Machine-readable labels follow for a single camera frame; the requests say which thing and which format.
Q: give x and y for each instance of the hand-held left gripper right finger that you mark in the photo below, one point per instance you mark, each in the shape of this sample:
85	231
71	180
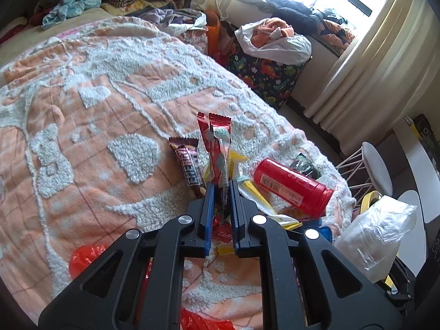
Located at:
235	213

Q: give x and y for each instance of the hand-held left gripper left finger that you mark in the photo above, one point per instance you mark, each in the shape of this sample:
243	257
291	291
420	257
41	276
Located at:
209	213

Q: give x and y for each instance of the yellow and white wrapper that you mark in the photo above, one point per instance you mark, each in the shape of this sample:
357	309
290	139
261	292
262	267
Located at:
261	201

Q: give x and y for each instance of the brown snack bar wrapper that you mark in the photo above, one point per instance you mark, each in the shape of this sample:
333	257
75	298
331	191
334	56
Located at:
187	165

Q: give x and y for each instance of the small yellow wrapper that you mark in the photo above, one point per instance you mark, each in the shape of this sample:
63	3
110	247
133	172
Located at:
237	160

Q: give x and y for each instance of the red snack wrapper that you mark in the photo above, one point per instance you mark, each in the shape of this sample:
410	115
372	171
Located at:
203	134
216	151

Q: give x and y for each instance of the red cylindrical can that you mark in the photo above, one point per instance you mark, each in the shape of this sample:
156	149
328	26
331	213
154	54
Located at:
292	185

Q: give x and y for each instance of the clear plastic wrapper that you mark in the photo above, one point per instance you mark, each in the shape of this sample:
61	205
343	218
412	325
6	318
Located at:
222	144

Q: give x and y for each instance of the blue packet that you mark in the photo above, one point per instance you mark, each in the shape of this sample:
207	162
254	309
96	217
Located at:
323	234

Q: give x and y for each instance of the clear plastic bag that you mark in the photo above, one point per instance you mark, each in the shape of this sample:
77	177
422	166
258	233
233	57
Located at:
374	233

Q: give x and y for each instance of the dark green wrapper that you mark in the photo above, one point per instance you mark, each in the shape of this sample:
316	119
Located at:
304	166

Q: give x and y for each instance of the red plastic bag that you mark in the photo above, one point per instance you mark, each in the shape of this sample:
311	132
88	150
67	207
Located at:
86	257

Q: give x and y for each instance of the dinosaur print storage bag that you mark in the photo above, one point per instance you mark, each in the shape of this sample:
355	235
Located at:
268	75

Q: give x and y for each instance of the peach and white fleece blanket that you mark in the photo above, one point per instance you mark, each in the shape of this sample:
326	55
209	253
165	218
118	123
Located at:
103	110

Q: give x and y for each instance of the white plastic bag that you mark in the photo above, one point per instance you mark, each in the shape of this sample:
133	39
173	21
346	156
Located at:
292	50

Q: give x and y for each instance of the floral fabric bag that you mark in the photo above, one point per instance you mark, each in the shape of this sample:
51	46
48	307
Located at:
194	39

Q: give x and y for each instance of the orange bag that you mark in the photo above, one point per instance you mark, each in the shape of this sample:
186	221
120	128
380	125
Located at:
213	31

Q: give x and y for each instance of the orange towel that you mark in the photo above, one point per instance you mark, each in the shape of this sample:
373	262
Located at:
271	32

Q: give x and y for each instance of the white desk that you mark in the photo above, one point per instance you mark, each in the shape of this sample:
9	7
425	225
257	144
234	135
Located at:
417	165

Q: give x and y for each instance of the yellow tool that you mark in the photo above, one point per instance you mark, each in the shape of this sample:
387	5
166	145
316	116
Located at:
410	125

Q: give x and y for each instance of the white and lavender garment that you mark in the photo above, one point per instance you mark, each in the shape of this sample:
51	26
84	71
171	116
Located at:
168	19

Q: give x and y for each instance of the orange patterned cloth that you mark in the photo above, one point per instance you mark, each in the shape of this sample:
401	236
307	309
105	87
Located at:
338	34

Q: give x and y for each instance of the camouflage pouch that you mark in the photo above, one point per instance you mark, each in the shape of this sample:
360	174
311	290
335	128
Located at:
428	137

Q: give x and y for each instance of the dark jacket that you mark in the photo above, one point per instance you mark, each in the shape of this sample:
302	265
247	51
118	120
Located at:
292	8

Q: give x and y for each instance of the beige bed sheet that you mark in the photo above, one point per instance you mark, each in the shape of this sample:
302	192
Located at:
51	37

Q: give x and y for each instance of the light blue cloth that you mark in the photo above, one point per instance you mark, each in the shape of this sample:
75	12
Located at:
72	7

